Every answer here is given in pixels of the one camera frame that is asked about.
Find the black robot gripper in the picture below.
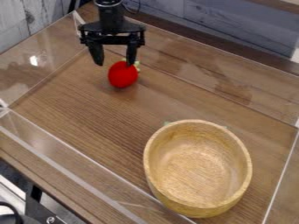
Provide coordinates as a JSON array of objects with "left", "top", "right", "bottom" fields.
[{"left": 79, "top": 20, "right": 145, "bottom": 66}]

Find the red plush strawberry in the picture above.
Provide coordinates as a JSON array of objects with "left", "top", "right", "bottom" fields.
[{"left": 107, "top": 60, "right": 140, "bottom": 88}]

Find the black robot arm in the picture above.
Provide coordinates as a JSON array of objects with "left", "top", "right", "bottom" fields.
[{"left": 79, "top": 0, "right": 145, "bottom": 66}]

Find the oval wooden bowl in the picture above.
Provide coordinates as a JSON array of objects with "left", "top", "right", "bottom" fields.
[{"left": 143, "top": 119, "right": 253, "bottom": 218}]

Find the clear acrylic corner bracket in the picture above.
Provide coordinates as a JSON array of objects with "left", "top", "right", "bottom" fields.
[{"left": 72, "top": 11, "right": 85, "bottom": 36}]

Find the clear acrylic enclosure wall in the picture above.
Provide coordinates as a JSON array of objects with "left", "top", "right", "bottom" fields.
[{"left": 0, "top": 99, "right": 195, "bottom": 224}]

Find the black metal table bracket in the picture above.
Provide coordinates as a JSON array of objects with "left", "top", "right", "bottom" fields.
[{"left": 24, "top": 185, "right": 67, "bottom": 224}]

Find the black cable under table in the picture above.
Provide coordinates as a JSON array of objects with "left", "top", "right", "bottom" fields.
[{"left": 0, "top": 200, "right": 25, "bottom": 224}]

